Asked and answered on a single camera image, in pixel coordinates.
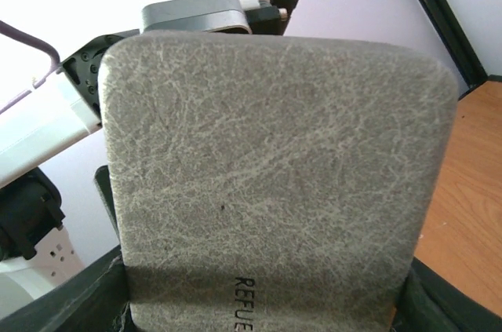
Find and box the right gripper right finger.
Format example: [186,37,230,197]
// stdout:
[390,258,501,331]

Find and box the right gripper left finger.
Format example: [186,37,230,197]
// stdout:
[1,247,132,332]

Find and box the grey glasses case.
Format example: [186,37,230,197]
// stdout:
[99,31,458,331]

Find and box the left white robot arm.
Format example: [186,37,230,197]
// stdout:
[1,29,139,267]

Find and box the black aluminium frame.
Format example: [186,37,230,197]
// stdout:
[418,0,501,90]

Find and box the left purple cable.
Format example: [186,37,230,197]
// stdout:
[0,20,62,113]

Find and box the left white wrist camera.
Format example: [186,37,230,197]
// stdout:
[139,0,299,36]

